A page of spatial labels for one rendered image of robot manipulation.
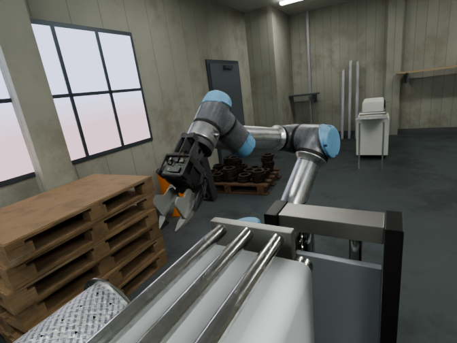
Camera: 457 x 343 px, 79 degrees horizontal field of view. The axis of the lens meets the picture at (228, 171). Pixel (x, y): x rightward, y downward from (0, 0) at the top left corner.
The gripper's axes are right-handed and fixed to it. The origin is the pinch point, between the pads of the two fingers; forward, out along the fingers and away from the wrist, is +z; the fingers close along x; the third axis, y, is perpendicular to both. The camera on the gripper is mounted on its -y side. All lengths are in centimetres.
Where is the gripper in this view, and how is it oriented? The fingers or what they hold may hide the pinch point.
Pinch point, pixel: (172, 226)
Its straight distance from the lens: 61.6
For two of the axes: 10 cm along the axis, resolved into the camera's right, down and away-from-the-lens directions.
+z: -2.9, 8.5, -4.4
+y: -4.1, -5.3, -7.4
